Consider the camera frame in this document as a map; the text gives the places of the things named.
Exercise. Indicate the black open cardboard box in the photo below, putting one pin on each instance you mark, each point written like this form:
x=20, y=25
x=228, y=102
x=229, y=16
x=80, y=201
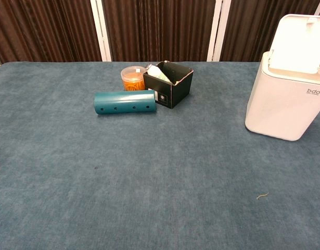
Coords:
x=179, y=89

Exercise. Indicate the white trash bin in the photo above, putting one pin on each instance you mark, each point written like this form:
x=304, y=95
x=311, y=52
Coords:
x=276, y=104

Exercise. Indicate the teal cylinder with holes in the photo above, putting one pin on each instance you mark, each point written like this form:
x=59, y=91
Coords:
x=124, y=102

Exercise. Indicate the blue velvet table cloth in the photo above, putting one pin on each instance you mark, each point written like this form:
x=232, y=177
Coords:
x=139, y=169

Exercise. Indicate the clear jar of rubber bands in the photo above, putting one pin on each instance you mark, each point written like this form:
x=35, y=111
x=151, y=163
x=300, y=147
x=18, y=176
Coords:
x=132, y=82

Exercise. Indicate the white packet in box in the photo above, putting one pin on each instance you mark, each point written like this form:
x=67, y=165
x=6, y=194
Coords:
x=157, y=72

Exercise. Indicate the dark brown pleated curtain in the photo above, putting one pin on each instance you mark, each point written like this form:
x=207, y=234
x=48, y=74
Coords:
x=159, y=28

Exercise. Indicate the small rubber band scrap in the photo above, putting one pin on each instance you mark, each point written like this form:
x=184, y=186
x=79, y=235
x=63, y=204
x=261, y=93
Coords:
x=262, y=195

